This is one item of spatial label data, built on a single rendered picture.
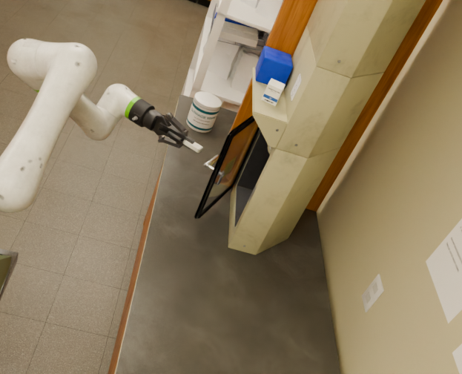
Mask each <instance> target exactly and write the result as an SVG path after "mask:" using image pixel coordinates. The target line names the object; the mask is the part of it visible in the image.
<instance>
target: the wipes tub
mask: <svg viewBox="0 0 462 374"><path fill-rule="evenodd" d="M221 104H222V103H221V101H220V99H219V98H218V97H217V96H215V95H213V94H212V93H208V92H203V91H200V92H197V93H196V94H195V96H194V100H193V102H192V105H191V109H190V111H189V114H188V118H187V120H186V122H187V124H188V126H189V127H190V128H192V129H193V130H195V131H198V132H202V133H206V132H209V131H211V129H212V128H213V125H214V122H215V119H216V118H217V114H218V112H219V110H220V106H221Z"/></svg>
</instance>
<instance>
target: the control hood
mask: <svg viewBox="0 0 462 374"><path fill-rule="evenodd" d="M266 87H267V84H264V83H261V82H258V81H256V79H255V67H253V68H252V115H253V117H254V119H255V121H256V123H257V125H258V126H259V128H260V130H261V132H262V134H263V136H264V138H265V141H266V142H267V144H268V145H269V146H271V147H273V148H276V147H277V144H278V142H279V141H280V138H281V136H282V135H283V132H284V130H285V129H286V126H287V124H288V120H287V112H286V98H285V91H284V89H283V92H282V93H281V95H280V98H279V100H278V102H277V104H276V106H274V105H271V104H269V103H267V102H265V101H263V100H261V99H262V97H263V94H264V92H265V90H266Z"/></svg>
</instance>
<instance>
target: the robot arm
mask: <svg viewBox="0 0 462 374"><path fill-rule="evenodd" d="M7 63H8V66H9V68H10V69H11V71H12V72H13V73H14V74H15V75H16V76H17V77H18V78H20V80H22V81H23V82H24V83H26V84H27V85H28V86H30V87H31V88H32V89H33V90H34V91H36V92H37V94H38V95H37V97H36V99H35V101H34V103H33V105H32V107H31V108H30V110H29V112H28V114H27V116H26V117H25V119H24V121H23V123H22V124H21V126H20V128H19V129H18V131H17V132H16V134H15V136H14V138H13V139H12V140H11V142H10V144H9V145H8V146H7V147H6V149H5V150H4V152H3V154H2V155H1V156H0V211H2V212H6V213H15V212H19V211H22V210H24V209H26V208H27V207H28V206H30V205H31V204H32V203H33V201H34V200H35V199H36V195H37V193H38V190H39V186H40V183H41V181H42V177H43V174H44V170H45V169H46V166H47V163H48V160H49V159H50V155H51V153H52V151H53V148H54V146H55V144H56V141H57V139H58V138H59V135H60V133H61V132H62V129H63V128H64V126H65V123H66V122H67V119H68V117H70V118H71V119H72V120H73V121H74V122H75V123H76V124H77V125H78V126H79V127H80V128H81V129H82V130H83V131H84V132H85V134H86V135H87V136H88V137H89V138H91V139H92V140H104V139H106V138H107V137H108V136H109V135H110V134H111V132H112V130H113V129H114V128H115V126H116V124H117V123H118V121H120V119H121V118H122V117H126V118H127V119H129V120H130V121H132V122H134V123H135V124H137V125H138V126H140V127H146V128H147V129H149V130H150V131H154V132H155V133H156V135H158V137H159V139H158V142H163V143H166V144H169V145H172V146H174V147H177V148H181V147H182V146H185V147H186V148H188V149H192V150H194V151H195V152H197V153H199V152H201V151H202V149H203V147H202V146H201V145H199V144H197V143H196V142H195V140H194V139H192V138H191V137H189V136H188V129H186V128H185V127H184V126H183V125H182V124H181V123H180V122H179V121H178V120H177V119H176V118H175V117H174V116H173V114H172V113H171V112H170V113H168V114H166V115H162V114H161V113H160V112H158V111H157V110H155V107H154V106H153V105H151V104H150V103H148V102H146V101H145V100H143V99H142V98H140V97H138V96H137V95H136V94H135V93H133V92H132V91H131V90H130V89H129V88H128V87H127V86H125V85H123V84H113V85H111V86H109V87H108V88H107V89H106V91H105V92H104V94H103V95H102V97H101V99H100V100H99V101H98V103H97V105H95V104H93V103H92V102H91V101H90V100H89V99H88V98H87V97H86V96H85V94H84V92H85V89H86V88H87V87H88V85H89V84H90V83H91V81H92V80H93V78H94V77H95V75H96V72H97V61H96V57H95V55H94V54H93V52H92V51H91V49H90V48H88V47H87V46H85V45H83V44H80V43H77V42H64V43H61V42H44V41H40V40H36V39H20V40H18V41H16V42H14V43H13V44H12V45H11V46H10V48H9V50H8V52H7ZM163 135H165V136H166V137H165V136H163ZM167 137H169V138H167Z"/></svg>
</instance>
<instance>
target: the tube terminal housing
mask: <svg viewBox="0 0 462 374"><path fill-rule="evenodd" d="M291 59H292V64H293V68H292V70H291V73H290V75H289V77H288V79H287V81H286V85H285V87H284V91H285V98H286V112H287V120H288V124H287V126H286V129H285V130H284V132H283V135H282V136H281V138H280V141H279V142H278V144H277V147H276V148H273V147H271V153H270V156H269V158H268V161H267V163H266V164H265V167H264V169H263V171H262V173H261V175H260V177H259V179H258V181H257V184H256V190H255V192H254V194H253V196H252V198H251V200H250V202H249V203H248V202H247V204H246V206H245V208H244V210H243V212H242V214H241V216H240V218H239V221H238V223H237V225H236V227H235V226H234V224H235V205H236V187H237V185H236V186H235V187H233V190H232V192H231V201H230V215H229V230H228V248H231V249H236V250H239V251H241V252H247V253H249V254H253V255H257V254H259V253H261V252H263V251H265V250H266V249H269V248H271V247H272V246H275V245H277V244H278V243H281V242H283V241H284V240H287V239H288V238H289V236H290V234H291V233H292V231H293V229H294V227H295V226H296V224H297V222H298V220H299V219H300V217H301V215H302V214H303V212H304V210H305V209H306V206H307V205H308V203H309V201H310V200H311V198H312V197H313V195H314V193H315V192H316V190H317V187H318V186H319V184H320V183H321V181H322V179H323V178H324V176H325V174H326V172H327V171H328V169H329V167H330V165H331V164H332V162H333V160H334V158H335V157H336V155H337V153H338V151H339V150H340V148H341V146H342V144H343V143H344V141H345V139H346V138H347V136H348V135H349V132H350V130H351V129H352V127H353V125H354V124H355V122H356V121H357V118H358V117H359V116H360V113H361V111H362V110H363V108H364V107H365V105H366V103H367V102H368V100H369V97H370V96H371V95H372V93H373V91H374V89H375V88H376V86H377V84H378V82H379V81H380V79H381V77H382V75H383V74H384V72H382V73H374V74H369V75H365V76H357V77H353V78H350V77H347V76H344V75H342V74H339V73H335V72H333V71H330V70H327V69H325V68H321V67H318V66H316V62H315V58H314V52H313V49H312V46H311V40H310V35H309V32H308V26H307V25H306V28H305V30H304V32H303V34H302V36H301V39H300V41H299V43H298V45H297V48H296V50H295V52H294V55H293V56H292V58H291ZM299 74H301V79H302V82H301V83H300V86H299V88H298V89H297V92H296V94H295V96H294V98H293V100H292V101H291V95H290V93H291V90H292V88H293V87H294V84H295V82H296V80H297V77H298V76H299Z"/></svg>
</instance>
